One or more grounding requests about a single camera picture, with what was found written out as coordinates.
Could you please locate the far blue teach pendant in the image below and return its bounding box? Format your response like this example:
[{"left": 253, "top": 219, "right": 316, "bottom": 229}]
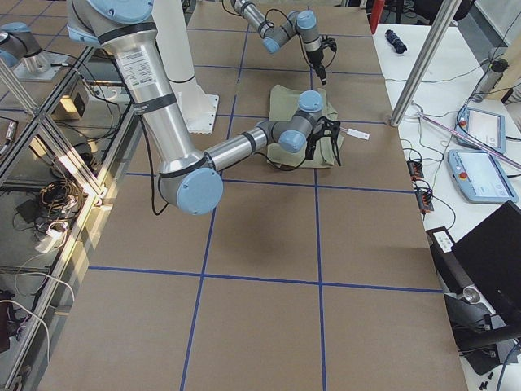
[{"left": 455, "top": 107, "right": 506, "bottom": 154}]

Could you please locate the grey water bottle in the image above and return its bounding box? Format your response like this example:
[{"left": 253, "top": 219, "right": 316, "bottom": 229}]
[{"left": 471, "top": 58, "right": 509, "bottom": 103}]

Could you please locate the folded dark blue umbrella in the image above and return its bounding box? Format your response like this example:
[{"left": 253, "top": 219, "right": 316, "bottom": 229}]
[{"left": 385, "top": 29, "right": 407, "bottom": 55}]

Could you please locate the near blue teach pendant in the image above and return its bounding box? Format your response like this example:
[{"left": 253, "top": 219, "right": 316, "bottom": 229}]
[{"left": 447, "top": 150, "right": 519, "bottom": 204}]

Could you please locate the black laptop computer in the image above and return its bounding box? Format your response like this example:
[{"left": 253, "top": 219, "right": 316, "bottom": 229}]
[{"left": 427, "top": 200, "right": 520, "bottom": 323}]

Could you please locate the tangled cable bundle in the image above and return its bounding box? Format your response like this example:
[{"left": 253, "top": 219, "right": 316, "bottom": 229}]
[{"left": 38, "top": 181, "right": 89, "bottom": 223}]

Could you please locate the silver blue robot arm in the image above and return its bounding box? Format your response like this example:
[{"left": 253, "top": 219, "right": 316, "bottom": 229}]
[
  {"left": 67, "top": 1, "right": 339, "bottom": 215},
  {"left": 230, "top": 1, "right": 337, "bottom": 86}
]

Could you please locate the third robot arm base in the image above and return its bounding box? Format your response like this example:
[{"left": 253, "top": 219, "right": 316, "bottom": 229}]
[{"left": 1, "top": 22, "right": 70, "bottom": 82}]

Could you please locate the white paper price tag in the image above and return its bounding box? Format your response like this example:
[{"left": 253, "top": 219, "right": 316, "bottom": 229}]
[{"left": 346, "top": 128, "right": 370, "bottom": 140}]

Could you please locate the aluminium frame post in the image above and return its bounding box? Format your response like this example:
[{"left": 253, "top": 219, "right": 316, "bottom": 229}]
[{"left": 389, "top": 0, "right": 462, "bottom": 127}]

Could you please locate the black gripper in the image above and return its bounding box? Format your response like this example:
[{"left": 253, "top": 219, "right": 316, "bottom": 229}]
[
  {"left": 305, "top": 116, "right": 341, "bottom": 166},
  {"left": 305, "top": 35, "right": 337, "bottom": 85}
]

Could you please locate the olive green long-sleeve shirt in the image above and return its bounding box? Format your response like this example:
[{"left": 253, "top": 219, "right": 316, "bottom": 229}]
[{"left": 267, "top": 85, "right": 337, "bottom": 169}]

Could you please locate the blue teach pendant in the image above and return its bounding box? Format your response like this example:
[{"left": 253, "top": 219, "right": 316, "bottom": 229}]
[
  {"left": 455, "top": 107, "right": 506, "bottom": 154},
  {"left": 447, "top": 150, "right": 519, "bottom": 204}
]

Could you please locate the orange black circuit board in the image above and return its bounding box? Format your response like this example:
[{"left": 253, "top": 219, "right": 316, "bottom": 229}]
[{"left": 407, "top": 159, "right": 424, "bottom": 181}]

